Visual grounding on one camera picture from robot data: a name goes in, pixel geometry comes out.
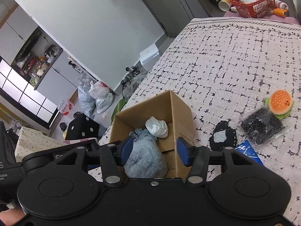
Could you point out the black white patterned blanket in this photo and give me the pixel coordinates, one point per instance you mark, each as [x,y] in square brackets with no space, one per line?
[225,67]

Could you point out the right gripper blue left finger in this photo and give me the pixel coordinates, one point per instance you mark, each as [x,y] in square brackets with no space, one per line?
[112,157]

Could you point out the white red plastic bag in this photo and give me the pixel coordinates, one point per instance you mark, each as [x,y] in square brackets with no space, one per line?
[99,90]

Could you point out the burger shaped squishy toy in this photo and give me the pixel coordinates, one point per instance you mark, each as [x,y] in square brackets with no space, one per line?
[279,103]

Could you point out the grey plastic garbage bag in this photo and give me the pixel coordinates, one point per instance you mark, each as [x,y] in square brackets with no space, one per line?
[87,102]

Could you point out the black beads plastic bag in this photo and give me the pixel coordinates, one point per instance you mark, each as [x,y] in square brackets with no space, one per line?
[261,125]

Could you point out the green leaf cartoon mat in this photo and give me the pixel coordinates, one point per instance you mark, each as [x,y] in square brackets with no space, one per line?
[118,108]

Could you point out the blue grey knitted cloth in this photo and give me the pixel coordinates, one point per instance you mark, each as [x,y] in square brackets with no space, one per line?
[143,136]

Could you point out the water bottle pack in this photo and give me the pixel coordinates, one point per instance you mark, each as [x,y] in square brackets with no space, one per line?
[65,107]

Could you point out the red plastic basket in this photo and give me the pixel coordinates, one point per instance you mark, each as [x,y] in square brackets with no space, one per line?
[253,8]

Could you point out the black dotted cushion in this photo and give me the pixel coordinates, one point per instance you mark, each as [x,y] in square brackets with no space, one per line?
[82,127]

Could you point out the blue tissue pack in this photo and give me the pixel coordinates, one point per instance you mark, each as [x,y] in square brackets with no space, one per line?
[246,148]

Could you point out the paper cup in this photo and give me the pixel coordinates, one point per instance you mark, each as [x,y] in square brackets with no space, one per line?
[225,5]

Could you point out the white box on floor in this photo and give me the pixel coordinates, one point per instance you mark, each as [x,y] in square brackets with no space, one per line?
[149,57]

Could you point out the cream dotted cloth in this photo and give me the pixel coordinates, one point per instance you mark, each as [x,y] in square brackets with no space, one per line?
[31,141]

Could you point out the fluffy blue plush hat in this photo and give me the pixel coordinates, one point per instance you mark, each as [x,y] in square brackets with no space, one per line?
[146,161]

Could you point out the person's left hand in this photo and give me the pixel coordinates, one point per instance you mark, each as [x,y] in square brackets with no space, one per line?
[11,216]

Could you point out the black lace fabric piece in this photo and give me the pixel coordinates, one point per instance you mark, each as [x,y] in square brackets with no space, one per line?
[223,136]

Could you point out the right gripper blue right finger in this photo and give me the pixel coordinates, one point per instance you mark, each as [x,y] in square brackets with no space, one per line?
[197,158]

